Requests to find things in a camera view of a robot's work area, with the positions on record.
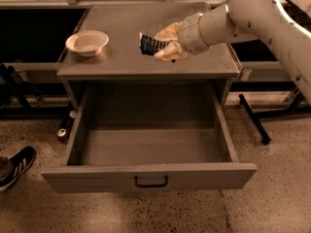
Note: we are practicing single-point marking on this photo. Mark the soda can near drawer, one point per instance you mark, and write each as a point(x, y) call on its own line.
point(62, 135)

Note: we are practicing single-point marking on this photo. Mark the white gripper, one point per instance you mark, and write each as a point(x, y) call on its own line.
point(190, 33)

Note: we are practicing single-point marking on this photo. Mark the black frame legs left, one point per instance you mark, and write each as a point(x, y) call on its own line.
point(17, 81)

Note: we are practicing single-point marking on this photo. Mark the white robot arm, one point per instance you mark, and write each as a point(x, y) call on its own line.
point(238, 21)

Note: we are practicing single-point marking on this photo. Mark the black white sneaker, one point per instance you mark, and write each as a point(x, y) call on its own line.
point(12, 168)

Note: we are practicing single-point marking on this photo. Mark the grey open drawer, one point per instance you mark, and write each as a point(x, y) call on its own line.
point(149, 131)

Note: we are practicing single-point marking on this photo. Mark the blue rxbar wrapper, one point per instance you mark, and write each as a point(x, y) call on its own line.
point(150, 46)

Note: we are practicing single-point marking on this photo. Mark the black floor stand leg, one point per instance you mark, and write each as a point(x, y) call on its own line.
point(265, 139)

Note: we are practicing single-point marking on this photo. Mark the soda can behind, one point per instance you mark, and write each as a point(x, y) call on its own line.
point(72, 114)

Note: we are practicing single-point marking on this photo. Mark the black drawer handle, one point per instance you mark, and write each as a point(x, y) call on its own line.
point(150, 182)

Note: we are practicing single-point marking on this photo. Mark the grey metal cabinet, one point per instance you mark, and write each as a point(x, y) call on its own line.
point(122, 58)

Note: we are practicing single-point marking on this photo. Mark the white paper bowl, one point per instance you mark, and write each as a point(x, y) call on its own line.
point(87, 43)

